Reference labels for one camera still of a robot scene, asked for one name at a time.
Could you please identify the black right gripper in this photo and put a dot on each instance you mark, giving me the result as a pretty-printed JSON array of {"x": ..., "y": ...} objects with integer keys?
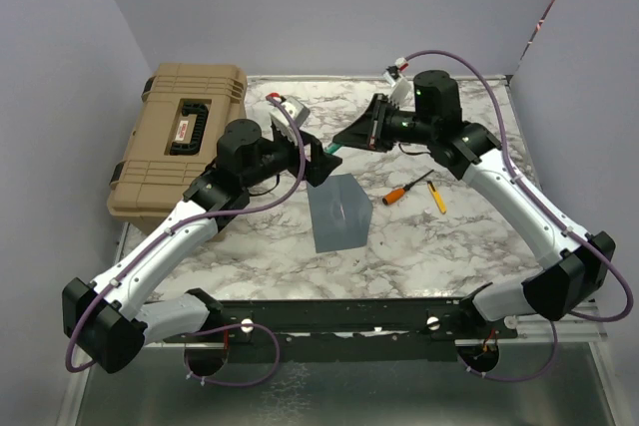
[{"x": 368, "y": 132}]

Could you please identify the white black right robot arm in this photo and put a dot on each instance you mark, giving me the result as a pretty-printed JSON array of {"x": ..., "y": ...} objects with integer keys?
[{"x": 427, "y": 112}]

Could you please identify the white green glue stick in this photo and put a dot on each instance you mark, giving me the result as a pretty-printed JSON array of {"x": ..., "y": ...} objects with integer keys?
[{"x": 332, "y": 148}]

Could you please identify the aluminium extrusion rail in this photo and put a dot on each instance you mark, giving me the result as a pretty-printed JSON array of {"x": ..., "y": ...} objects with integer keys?
[{"x": 572, "y": 329}]

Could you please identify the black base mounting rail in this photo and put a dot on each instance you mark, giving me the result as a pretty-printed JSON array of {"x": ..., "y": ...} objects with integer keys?
[{"x": 338, "y": 330}]

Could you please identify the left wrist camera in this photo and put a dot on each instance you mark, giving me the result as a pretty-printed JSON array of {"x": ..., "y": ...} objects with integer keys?
[{"x": 295, "y": 109}]

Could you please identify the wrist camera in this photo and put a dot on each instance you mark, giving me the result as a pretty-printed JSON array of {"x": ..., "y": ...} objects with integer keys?
[
  {"x": 400, "y": 87},
  {"x": 295, "y": 109}
]

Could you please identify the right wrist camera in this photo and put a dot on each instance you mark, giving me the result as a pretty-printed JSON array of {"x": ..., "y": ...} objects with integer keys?
[{"x": 400, "y": 87}]

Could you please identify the orange handled screwdriver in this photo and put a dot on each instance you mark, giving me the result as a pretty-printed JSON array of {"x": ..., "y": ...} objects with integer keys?
[{"x": 395, "y": 195}]

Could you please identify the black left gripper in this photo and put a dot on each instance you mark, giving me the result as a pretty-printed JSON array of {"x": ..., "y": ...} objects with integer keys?
[{"x": 320, "y": 165}]

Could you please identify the tan plastic tool case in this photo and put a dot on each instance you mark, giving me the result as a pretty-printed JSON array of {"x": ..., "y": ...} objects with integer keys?
[{"x": 185, "y": 109}]

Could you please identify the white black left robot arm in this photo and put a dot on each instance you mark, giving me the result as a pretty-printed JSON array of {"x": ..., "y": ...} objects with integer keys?
[{"x": 110, "y": 318}]

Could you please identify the yellow utility knife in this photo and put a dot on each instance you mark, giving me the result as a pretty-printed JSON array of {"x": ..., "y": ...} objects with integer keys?
[{"x": 437, "y": 197}]

